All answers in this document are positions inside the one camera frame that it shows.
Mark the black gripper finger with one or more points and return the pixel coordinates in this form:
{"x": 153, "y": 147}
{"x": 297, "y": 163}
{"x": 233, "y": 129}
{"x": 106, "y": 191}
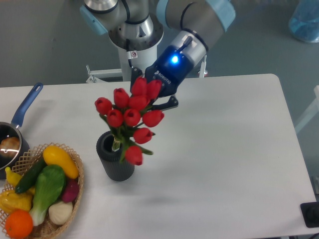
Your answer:
{"x": 135, "y": 73}
{"x": 170, "y": 104}

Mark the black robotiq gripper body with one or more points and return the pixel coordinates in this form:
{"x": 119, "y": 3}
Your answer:
{"x": 171, "y": 68}

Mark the red tulip bouquet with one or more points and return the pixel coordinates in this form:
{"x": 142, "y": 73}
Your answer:
{"x": 130, "y": 118}

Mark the dark grey ribbed vase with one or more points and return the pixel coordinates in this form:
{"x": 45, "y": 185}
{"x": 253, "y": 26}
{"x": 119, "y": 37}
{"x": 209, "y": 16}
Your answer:
{"x": 116, "y": 170}

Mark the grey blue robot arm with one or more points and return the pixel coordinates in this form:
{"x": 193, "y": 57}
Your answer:
{"x": 191, "y": 26}

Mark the yellow squash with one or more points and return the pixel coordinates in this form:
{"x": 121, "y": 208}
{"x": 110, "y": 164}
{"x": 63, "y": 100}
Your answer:
{"x": 54, "y": 155}

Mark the green bok choy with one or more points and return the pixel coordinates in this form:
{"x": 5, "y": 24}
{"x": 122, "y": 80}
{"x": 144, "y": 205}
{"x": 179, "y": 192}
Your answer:
{"x": 48, "y": 188}

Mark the blue plastic bag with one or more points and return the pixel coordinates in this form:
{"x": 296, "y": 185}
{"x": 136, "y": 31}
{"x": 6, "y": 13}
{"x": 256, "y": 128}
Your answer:
{"x": 304, "y": 23}

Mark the brown bread roll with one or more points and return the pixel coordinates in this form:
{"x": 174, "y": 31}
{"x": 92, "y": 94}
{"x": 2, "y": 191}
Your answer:
{"x": 9, "y": 147}

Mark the dark green cucumber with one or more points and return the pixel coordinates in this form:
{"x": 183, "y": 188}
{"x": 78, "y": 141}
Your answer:
{"x": 29, "y": 179}

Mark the white garlic bulb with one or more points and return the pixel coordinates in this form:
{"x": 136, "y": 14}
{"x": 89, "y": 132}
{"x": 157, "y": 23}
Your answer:
{"x": 60, "y": 212}

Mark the yellow banana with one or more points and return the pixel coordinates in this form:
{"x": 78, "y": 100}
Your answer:
{"x": 12, "y": 177}

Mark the black device at edge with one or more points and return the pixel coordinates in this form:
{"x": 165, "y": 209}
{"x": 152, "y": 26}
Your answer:
{"x": 310, "y": 212}

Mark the yellow bell pepper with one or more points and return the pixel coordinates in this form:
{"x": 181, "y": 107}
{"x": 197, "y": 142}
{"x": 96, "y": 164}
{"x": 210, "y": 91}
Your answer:
{"x": 10, "y": 201}

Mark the orange fruit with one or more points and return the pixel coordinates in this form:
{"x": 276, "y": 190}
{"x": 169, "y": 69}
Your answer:
{"x": 19, "y": 224}

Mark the white frame at right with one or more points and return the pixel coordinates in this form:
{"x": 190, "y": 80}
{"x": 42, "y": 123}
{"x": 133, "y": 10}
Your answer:
{"x": 308, "y": 113}

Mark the blue handled saucepan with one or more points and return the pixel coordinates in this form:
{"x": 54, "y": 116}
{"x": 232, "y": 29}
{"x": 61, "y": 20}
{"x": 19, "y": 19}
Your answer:
{"x": 12, "y": 129}

